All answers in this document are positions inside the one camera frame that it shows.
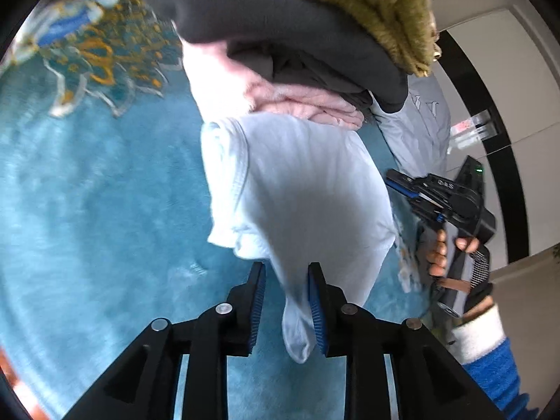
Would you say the blue floral fleece blanket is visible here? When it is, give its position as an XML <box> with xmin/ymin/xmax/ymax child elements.
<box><xmin>0</xmin><ymin>0</ymin><xmax>442</xmax><ymax>420</ymax></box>

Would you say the person's right forearm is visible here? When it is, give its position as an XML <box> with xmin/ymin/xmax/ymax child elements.
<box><xmin>448</xmin><ymin>304</ymin><xmax>541</xmax><ymax>420</ymax></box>

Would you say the person's right hand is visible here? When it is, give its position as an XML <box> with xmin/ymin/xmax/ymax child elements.
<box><xmin>426</xmin><ymin>227</ymin><xmax>494</xmax><ymax>316</ymax></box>

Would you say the wooden bed side rail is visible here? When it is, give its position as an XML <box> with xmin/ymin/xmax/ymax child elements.
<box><xmin>0</xmin><ymin>345</ymin><xmax>49</xmax><ymax>420</ymax></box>

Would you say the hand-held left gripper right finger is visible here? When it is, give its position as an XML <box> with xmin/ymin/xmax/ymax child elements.
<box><xmin>307</xmin><ymin>262</ymin><xmax>508</xmax><ymax>420</ymax></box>

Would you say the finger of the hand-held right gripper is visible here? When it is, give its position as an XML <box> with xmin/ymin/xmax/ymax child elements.
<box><xmin>386</xmin><ymin>168</ymin><xmax>438</xmax><ymax>190</ymax></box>
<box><xmin>387</xmin><ymin>181</ymin><xmax>445</xmax><ymax>220</ymax></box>

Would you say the folded dark grey garment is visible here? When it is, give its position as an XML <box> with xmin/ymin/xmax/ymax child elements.
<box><xmin>271</xmin><ymin>50</ymin><xmax>375</xmax><ymax>125</ymax></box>

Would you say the folded black garment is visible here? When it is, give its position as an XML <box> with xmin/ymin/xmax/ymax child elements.
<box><xmin>127</xmin><ymin>0</ymin><xmax>410</xmax><ymax>114</ymax></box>

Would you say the folded olive green sweater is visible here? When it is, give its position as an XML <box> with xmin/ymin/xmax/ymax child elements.
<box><xmin>280</xmin><ymin>0</ymin><xmax>439</xmax><ymax>78</ymax></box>

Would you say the grey-blue floral duvet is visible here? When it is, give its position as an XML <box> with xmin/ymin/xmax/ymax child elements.
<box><xmin>370</xmin><ymin>73</ymin><xmax>452</xmax><ymax>184</ymax></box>

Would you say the white and black wardrobe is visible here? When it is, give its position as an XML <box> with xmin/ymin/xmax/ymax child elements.
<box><xmin>433</xmin><ymin>0</ymin><xmax>560</xmax><ymax>263</ymax></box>

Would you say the folded pink garment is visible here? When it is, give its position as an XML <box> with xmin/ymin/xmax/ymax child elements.
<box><xmin>181</xmin><ymin>37</ymin><xmax>365</xmax><ymax>131</ymax></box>

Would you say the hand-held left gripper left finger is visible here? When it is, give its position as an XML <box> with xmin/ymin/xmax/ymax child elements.
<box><xmin>61</xmin><ymin>262</ymin><xmax>266</xmax><ymax>420</ymax></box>

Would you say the light blue printed t-shirt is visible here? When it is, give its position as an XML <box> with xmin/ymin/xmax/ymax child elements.
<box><xmin>201</xmin><ymin>114</ymin><xmax>397</xmax><ymax>365</ymax></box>

